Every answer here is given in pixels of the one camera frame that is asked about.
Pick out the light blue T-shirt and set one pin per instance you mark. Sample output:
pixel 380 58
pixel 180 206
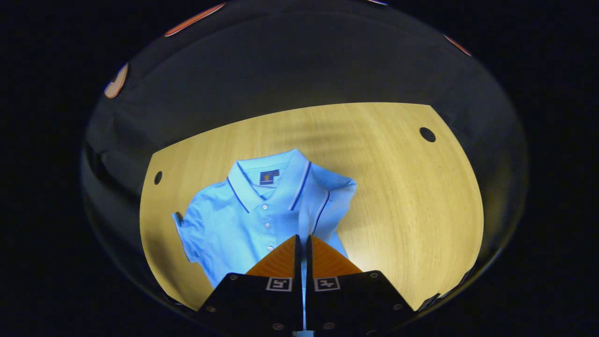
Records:
pixel 224 220

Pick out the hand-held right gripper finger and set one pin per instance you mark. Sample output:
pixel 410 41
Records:
pixel 298 267
pixel 309 269

